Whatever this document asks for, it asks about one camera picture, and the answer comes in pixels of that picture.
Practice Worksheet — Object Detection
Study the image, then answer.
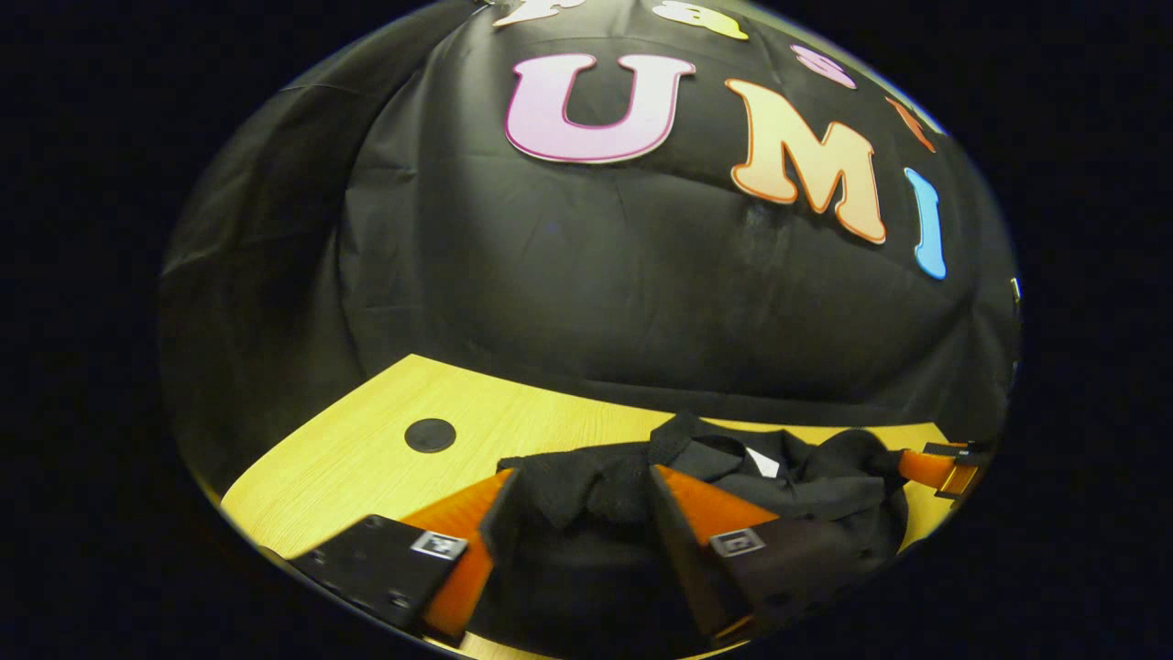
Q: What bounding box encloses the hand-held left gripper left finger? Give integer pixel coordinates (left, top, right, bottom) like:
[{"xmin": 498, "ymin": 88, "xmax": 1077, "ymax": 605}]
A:
[{"xmin": 289, "ymin": 467, "xmax": 523, "ymax": 643}]

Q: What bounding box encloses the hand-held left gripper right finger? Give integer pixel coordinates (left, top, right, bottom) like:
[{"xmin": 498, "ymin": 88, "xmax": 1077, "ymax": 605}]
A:
[{"xmin": 649, "ymin": 463, "xmax": 882, "ymax": 641}]

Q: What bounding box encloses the black buttoned coat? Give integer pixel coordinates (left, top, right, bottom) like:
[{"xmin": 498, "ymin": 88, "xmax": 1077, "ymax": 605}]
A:
[{"xmin": 467, "ymin": 412, "xmax": 910, "ymax": 656}]

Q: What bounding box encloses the black round table grommet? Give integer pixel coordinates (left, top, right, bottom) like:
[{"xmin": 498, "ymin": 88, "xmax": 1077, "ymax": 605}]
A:
[{"xmin": 404, "ymin": 418, "xmax": 457, "ymax": 455}]

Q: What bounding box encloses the black backdrop cloth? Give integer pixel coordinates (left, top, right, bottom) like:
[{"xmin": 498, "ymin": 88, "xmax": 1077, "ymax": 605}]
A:
[{"xmin": 158, "ymin": 0, "xmax": 1023, "ymax": 496}]

